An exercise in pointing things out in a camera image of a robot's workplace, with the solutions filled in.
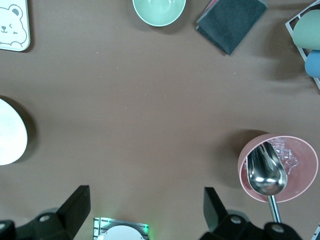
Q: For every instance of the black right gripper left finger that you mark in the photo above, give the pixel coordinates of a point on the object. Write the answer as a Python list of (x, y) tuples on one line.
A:
[(72, 212)]

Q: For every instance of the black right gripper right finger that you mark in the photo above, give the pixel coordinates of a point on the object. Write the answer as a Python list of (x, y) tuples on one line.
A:
[(217, 220)]

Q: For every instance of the white round plate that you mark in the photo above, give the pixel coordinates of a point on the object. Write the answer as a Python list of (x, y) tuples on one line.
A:
[(11, 135)]

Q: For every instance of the metal scoop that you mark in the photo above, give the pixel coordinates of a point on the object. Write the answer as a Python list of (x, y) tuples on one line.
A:
[(267, 175)]

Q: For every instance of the clear plastic ice cubes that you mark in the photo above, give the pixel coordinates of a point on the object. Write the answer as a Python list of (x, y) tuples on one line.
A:
[(287, 155)]

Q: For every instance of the pink bowl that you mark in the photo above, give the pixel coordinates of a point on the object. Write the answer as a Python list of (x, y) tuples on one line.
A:
[(303, 175)]

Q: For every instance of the blue cup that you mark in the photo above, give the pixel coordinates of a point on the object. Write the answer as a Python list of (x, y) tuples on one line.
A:
[(313, 65)]

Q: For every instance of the cream bear print tray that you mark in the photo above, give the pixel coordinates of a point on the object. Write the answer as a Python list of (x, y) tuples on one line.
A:
[(15, 25)]

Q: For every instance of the folded dark grey cloth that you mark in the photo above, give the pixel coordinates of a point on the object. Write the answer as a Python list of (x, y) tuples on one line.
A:
[(232, 22)]

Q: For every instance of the pale green cup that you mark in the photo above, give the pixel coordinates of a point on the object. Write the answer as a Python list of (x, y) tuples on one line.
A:
[(308, 30)]

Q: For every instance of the light green bowl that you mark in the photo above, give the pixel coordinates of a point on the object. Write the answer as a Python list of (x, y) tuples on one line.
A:
[(160, 12)]

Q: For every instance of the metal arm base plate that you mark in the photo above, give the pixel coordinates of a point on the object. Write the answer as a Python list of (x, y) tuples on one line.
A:
[(100, 222)]

